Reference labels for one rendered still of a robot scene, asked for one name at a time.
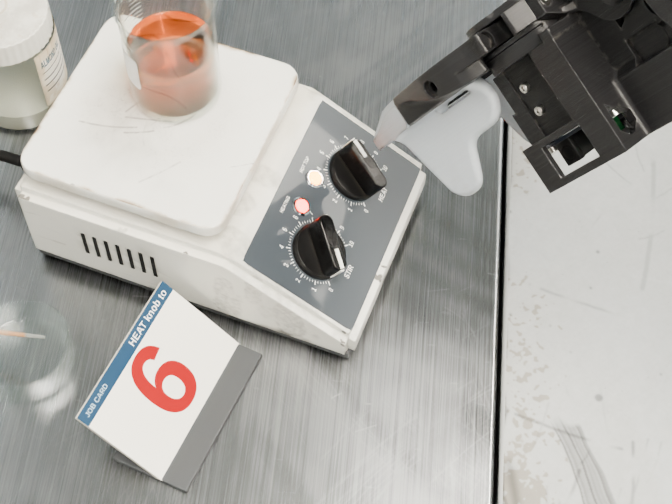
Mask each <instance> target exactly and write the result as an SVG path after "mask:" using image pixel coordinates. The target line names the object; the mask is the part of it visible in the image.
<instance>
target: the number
mask: <svg viewBox="0 0 672 504"><path fill-rule="evenodd" d="M228 343H229V340H228V339H226V338H225V337H224V336H223V335H221V334H220V333H219V332H218V331H217V330H215V329H214V328H213V327H212V326H210V325H209V324H208V323H207V322H206V321H204V320H203V319H202V318H201V317H199V316H198V315H197V314H196V313H195V312H193V311H192V310H191V309H190V308H188V307H187V306H186V305H185V304H184V303H182V302H181V301H180V300H179V299H177V298H176V297H175V296H174V295H173V294H170V296H169V297H168V299H167V300H166V302H165V304H164V305H163V307H162V309H161V310H160V312H159V313H158V315H157V317H156V318H155V320H154V322H153V323H152V325H151V326H150V328H149V330H148V331H147V333H146V335H145V336H144V338H143V339H142V341H141V343H140V344H139V346H138V348H137V349H136V351H135V352H134V354H133V356H132V357H131V359H130V361H129V362H128V364H127V365H126V367H125V369H124V370H123V372H122V374H121V375H120V377H119V378H118V380H117V382H116V383H115V385H114V387H113V388H112V390H111V391H110V393H109V395H108V396H107V398H106V400H105V401H104V403H103V405H102V406H101V408H100V409H99V411H98V413H97V414H96V416H95V418H94V419H93V421H92V423H93V424H95V425H96V426H97V427H99V428H100V429H101V430H103V431H104V432H105V433H107V434H108V435H109V436H111V437H112V438H114V439H115V440H116V441H118V442H119V443H120V444H122V445H123V446H124V447H126V448H127V449H128V450H130V451H131V452H132V453H134V454H135V455H136V456H138V457H139V458H141V459H142V460H143V461H145V462H146V463H147V464H149V465H150V466H151V467H153V468H154V469H155V470H156V469H157V467H158V465H159V463H160V462H161V460H162V458H163V456H164V455H165V453H166V451H167V449H168V448H169V446H170V444H171V442H172V441H173V439H174V437H175V435H176V434H177V432H178V430H179V428H180V427H181V425H182V423H183V421H184V420H185V418H186V416H187V414H188V413H189V411H190V409H191V407H192V406H193V404H194V402H195V400H196V399H197V397H198V395H199V393H200V392H201V390H202V388H203V386H204V385H205V383H206V381H207V379H208V378H209V376H210V374H211V372H212V371H213V369H214V367H215V365H216V364H217V362H218V360H219V358H220V357H221V355H222V353H223V351H224V350H225V348H226V346H227V345H228Z"/></svg>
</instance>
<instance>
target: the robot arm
mask: <svg viewBox="0 0 672 504"><path fill-rule="evenodd" d="M466 35H467V36H468V38H469V39H468V40H467V41H466V42H464V43H463V44H462V45H461V46H459V47H458V48H456V49H455V50H454V51H452V52H451V53H450V54H448V55H447V56H445V57H444V58H443V59H441V60H440V61H439V62H437V63H436V64H435V65H433V66H432V67H431V68H429V69H428V70H427V71H426V72H424V73H423V74H422V75H421V76H419V77H418V78H417V79H416V80H414V81H413V82H412V83H411V84H410V85H409V86H407V87H406V88H405V89H404V90H403V91H402V92H400V93H399V94H398V95H397V96H396V97H395V98H393V100H392V101H391V102H390V103H389V104H388V105H387V106H386V107H385V109H384V110H383V111H382V114H381V117H380V120H379V123H378V126H377V130H376V133H375V136H374V139H373V141H374V143H375V145H376V146H377V148H378V149H379V151H380V150H382V149H384V148H385V147H386V146H388V145H389V144H391V143H392V142H393V141H397V142H400V143H402V144H404V145H405V146H407V147H408V148H409V149H410V150H411V151H412V152H413V153H414V154H415V155H416V156H417V157H418V158H419V159H420V160H421V162H422V163H423V164H424V165H425V166H426V167H427V168H428V169H429V170H430V171H431V172H432V173H433V174H434V175H435V176H436V177H437V178H438V179H439V180H440V181H441V182H442V183H443V184H444V185H445V186H446V187H447V188H448V189H449V190H450V191H452V192H453V193H455V194H457V195H461V196H469V195H472V194H474V193H476V192H477V191H478V190H479V189H480V188H481V186H482V184H483V174H482V169H481V164H480V159H479V153H478V148H477V142H478V139H479V137H480V135H481V134H483V133H484V132H485V131H486V130H488V129H489V128H490V127H492V126H493V125H494V124H495V123H496V122H497V121H498V119H499V116H500V117H501V118H502V119H503V120H504V121H505V122H506V123H507V124H508V125H509V126H511V127H512V128H513V129H514V130H515V131H516V132H517V133H518V134H519V135H520V136H521V137H522V138H523V139H524V140H526V141H527V142H529V143H530V144H531V145H532V146H530V147H528V148H527V149H525V150H524V151H523V153H524V155H525V156H526V158H527V159H528V161H529V162H530V164H531V165H532V167H533V168H534V170H535V171H536V173H537V174H538V176H539V177H540V179H541V180H542V182H543V183H544V185H545V187H546V188H547V190H548V191H549V193H552V192H554V191H556V190H557V189H559V188H561V187H563V186H565V185H567V184H568V183H570V182H572V181H574V180H576V179H577V178H579V177H581V176H583V175H585V174H587V173H588V172H590V171H592V170H594V169H596V168H597V167H599V166H601V165H603V164H605V163H606V162H608V161H610V160H612V159H614V158H616V157H617V156H619V155H621V154H623V153H625V152H626V151H628V150H629V149H631V148H632V147H633V146H634V145H636V144H637V143H638V142H640V141H641V140H642V139H644V138H645V137H646V136H648V135H649V134H651V133H652V132H654V131H656V130H658V129H660V128H661V127H663V126H665V125H667V124H669V123H670V122H672V0H507V1H506V2H504V3H503V4H502V5H500V6H499V7H498V8H496V9H495V10H494V11H493V12H492V13H490V14H489V15H488V16H486V17H484V18H483V19H482V20H480V21H479V22H478V23H477V24H475V25H474V26H473V27H472V28H471V29H469V30H468V31H467V32H466ZM469 92H470V95H468V96H467V97H465V98H464V99H463V100H461V101H460V102H458V103H457V104H456V105H454V106H453V107H451V108H450V109H449V108H448V107H449V106H450V105H452V104H453V103H454V102H456V101H457V100H459V99H460V98H462V97H463V96H465V95H466V94H468V93H469ZM629 133H630V134H629ZM594 148H595V150H596V151H597V153H598V154H599V157H597V158H595V159H594V160H592V161H590V162H588V163H587V164H585V165H583V166H581V167H579V168H578V169H576V170H574V171H572V172H570V173H569V174H567V175H564V173H563V172H562V170H561V169H560V167H559V166H558V164H557V163H556V161H555V160H554V158H553V157H552V155H551V154H553V153H554V152H556V151H557V150H558V151H559V152H560V154H561V155H562V157H563V158H564V160H565V161H566V163H567V164H568V166H570V165H572V164H574V163H576V162H577V161H579V160H581V159H582V158H584V157H585V155H586V154H588V153H589V152H590V151H592V150H593V149H594Z"/></svg>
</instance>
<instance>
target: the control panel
mask: <svg viewBox="0 0 672 504"><path fill-rule="evenodd" d="M353 138H355V139H358V140H360V141H361V142H362V143H363V145H364V146H365V148H366V149H367V151H368V152H369V154H370V155H371V157H372V158H373V159H374V160H375V162H376V163H377V166H378V167H379V169H380V170H381V172H382V173H383V175H384V176H385V178H386V180H387V185H386V186H385V187H384V188H383V189H382V190H380V191H379V192H377V193H376V194H374V195H373V196H371V197H370V198H368V199H366V200H361V201H357V200H352V199H349V198H347V197H345V196H344V195H343V194H341V193H340V192H339V191H338V190H337V188H336V187H335V185H334V184H333V182H332V180H331V176H330V170H329V168H330V162H331V159H332V157H333V156H334V154H335V153H336V152H338V151H339V150H340V149H342V148H341V147H342V146H344V145H345V144H346V143H348V142H349V141H350V140H351V139H353ZM373 139H374V136H373V135H372V134H370V133H369V132H367V131H366V130H365V129H363V128H362V127H360V126H359V125H357V124H356V123H355V122H353V121H352V120H350V119H349V118H348V117H346V116H345V115H343V114H342V113H340V112H339V111H338V110H336V109H335V108H333V107H332V106H330V105H329V104H328V103H326V102H324V101H323V100H322V102H321V103H320V104H319V106H318V108H317V110H316V112H315V115H314V117H313V119H312V121H311V123H310V125H309V127H308V129H307V131H306V133H305V135H304V137H303V139H302V141H301V143H300V145H299V147H298V149H297V151H296V153H295V155H294V157H293V159H292V161H291V163H290V165H289V167H288V169H287V171H286V173H285V175H284V177H283V179H282V181H281V183H280V185H279V187H278V189H277V191H276V193H275V195H274V197H273V199H272V201H271V203H270V205H269V207H268V209H267V211H266V213H265V215H264V217H263V219H262V221H261V223H260V225H259V227H258V229H257V231H256V233H255V235H254V237H253V239H252V241H251V243H250V245H249V247H248V249H247V251H246V254H245V256H244V259H243V261H244V262H246V264H247V265H249V266H250V267H252V268H253V269H255V270H256V271H258V272H260V273H261V274H263V275H264V276H266V277H267V278H269V279H270V280H272V281H274V282H275V283H277V284H278V285H280V286H281V287H283V288H284V289H286V290H288V291H289V292H291V293H292V294H294V295H295V296H297V297H298V298H300V299H301V300H303V301H305V302H306V303H308V304H309V305H311V306H312V307H314V308H315V309H317V310H319V311H320V312H322V313H323V314H325V315H326V316H328V317H329V318H331V319H333V320H334V321H336V322H337V323H339V324H340V325H342V326H343V327H345V328H347V329H349V330H351V331H352V329H353V327H354V325H355V322H356V320H357V318H358V315H359V313H360V311H361V308H362V306H363V304H364V301H365V299H366V297H367V294H368V292H369V290H370V287H371V285H372V283H373V280H374V278H375V276H376V273H377V271H378V269H379V266H380V264H381V262H382V259H383V257H384V254H385V252H386V250H387V247H388V245H389V243H390V240H391V238H392V236H393V233H394V231H395V229H396V226H397V224H398V222H399V219H400V217H401V215H402V212H403V210H404V208H405V205H406V203H407V201H408V198H409V196H410V193H411V191H412V189H413V186H414V184H415V182H416V179H417V177H418V175H419V172H420V168H419V167H417V166H416V165H415V164H413V163H412V162H410V161H409V160H407V159H406V158H405V157H403V156H402V155H400V154H399V153H397V152H396V151H395V150H393V149H392V148H390V147H389V146H386V147H385V148H384V149H382V150H380V151H379V149H378V148H377V146H376V145H375V143H374V141H373ZM311 172H318V173H319V174H320V175H321V177H322V181H321V183H320V184H319V185H314V184H312V183H311V182H310V180H309V174H310V173H311ZM299 199H303V200H305V201H307V203H308V206H309V208H308V210H307V212H305V213H301V212H299V211H298V210H297V209H296V206H295V203H296V201H297V200H299ZM322 215H329V216H330V217H331V218H332V220H333V222H334V225H335V228H336V232H337V233H338V235H339V236H340V237H341V239H342V241H343V243H344V246H345V249H346V263H347V265H346V268H345V269H344V271H343V272H341V273H340V274H338V275H336V276H335V277H332V278H330V279H326V280H319V279H315V278H312V277H310V276H308V275H307V274H305V273H304V272H303V271H302V270H301V269H300V268H299V266H298V265H297V263H296V261H295V259H294V256H293V250H292V245H293V239H294V237H295V235H296V233H297V232H298V231H299V230H300V229H301V228H302V227H304V226H305V225H307V224H310V223H312V222H313V221H314V220H316V219H317V218H319V217H320V216H322Z"/></svg>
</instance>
